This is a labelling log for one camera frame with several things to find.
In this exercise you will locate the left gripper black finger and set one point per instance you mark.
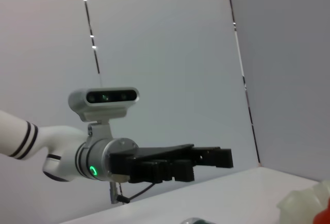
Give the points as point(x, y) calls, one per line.
point(219, 158)
point(165, 171)

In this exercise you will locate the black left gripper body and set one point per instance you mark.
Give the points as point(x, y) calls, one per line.
point(154, 153)

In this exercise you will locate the clear water bottle green label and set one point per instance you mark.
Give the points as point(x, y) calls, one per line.
point(198, 221)

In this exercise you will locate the red-orange toy orange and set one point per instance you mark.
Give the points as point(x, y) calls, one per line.
point(323, 217)

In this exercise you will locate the white and silver left arm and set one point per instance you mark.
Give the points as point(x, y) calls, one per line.
point(59, 141)

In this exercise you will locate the pale green glass fruit plate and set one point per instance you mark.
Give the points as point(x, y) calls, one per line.
point(296, 203)

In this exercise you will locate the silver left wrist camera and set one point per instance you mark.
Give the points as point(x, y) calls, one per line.
point(103, 97)

